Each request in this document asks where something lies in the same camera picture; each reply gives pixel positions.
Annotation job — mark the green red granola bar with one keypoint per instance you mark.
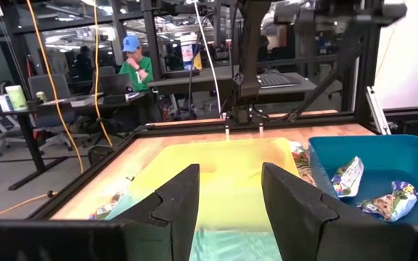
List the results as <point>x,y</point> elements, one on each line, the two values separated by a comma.
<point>300,156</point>

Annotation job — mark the small white box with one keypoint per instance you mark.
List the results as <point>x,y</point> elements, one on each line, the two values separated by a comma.
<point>3,103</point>

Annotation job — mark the blue yellow flag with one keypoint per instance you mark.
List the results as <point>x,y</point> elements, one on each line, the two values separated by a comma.
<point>197,61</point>

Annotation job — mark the black office desk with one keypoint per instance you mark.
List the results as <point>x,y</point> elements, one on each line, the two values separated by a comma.
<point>31,145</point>

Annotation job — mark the grey office chair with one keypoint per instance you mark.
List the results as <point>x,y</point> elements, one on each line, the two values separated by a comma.
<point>47,87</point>

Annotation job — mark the white office chair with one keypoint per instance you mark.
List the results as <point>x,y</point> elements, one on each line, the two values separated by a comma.
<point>0,127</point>

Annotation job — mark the black keyboard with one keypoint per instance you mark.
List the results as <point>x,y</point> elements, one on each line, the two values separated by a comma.
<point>278,80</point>

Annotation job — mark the purple green granola bar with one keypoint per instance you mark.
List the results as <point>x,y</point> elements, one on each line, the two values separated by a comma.
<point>387,206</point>

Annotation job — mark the silver aluminium bracket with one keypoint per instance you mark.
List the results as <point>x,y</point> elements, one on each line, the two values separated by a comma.
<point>379,110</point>

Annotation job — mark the brown granola bar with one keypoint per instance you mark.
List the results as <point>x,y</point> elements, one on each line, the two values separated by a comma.
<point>307,175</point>

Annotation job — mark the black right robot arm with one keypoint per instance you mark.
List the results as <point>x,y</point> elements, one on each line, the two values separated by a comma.
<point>252,54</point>

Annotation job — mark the grey desk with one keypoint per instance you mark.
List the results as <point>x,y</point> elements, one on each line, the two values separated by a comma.
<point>194,84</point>

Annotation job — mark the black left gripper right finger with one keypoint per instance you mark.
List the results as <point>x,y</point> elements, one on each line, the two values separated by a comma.
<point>296,224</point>

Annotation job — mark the person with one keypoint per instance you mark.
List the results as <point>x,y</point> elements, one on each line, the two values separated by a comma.
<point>140,74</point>
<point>84,67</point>

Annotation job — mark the dark laptop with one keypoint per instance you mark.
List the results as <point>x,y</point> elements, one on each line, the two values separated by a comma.
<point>116,84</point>

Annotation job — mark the blue plastic bin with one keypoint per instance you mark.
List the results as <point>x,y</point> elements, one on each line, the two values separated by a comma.
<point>394,152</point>

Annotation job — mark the yellow plastic bin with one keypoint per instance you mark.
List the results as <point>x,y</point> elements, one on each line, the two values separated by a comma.
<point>230,181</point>

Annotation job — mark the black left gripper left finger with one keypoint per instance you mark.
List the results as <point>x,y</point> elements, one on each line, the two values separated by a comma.
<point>180,217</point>

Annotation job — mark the black aluminium station frame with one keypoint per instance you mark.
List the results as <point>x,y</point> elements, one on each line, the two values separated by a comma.
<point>366,72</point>

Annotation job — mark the green white granola bar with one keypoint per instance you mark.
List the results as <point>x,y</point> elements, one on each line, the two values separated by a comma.
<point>105,210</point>

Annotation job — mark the white purple granola bar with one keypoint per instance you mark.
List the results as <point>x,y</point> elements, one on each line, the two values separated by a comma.
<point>348,177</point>

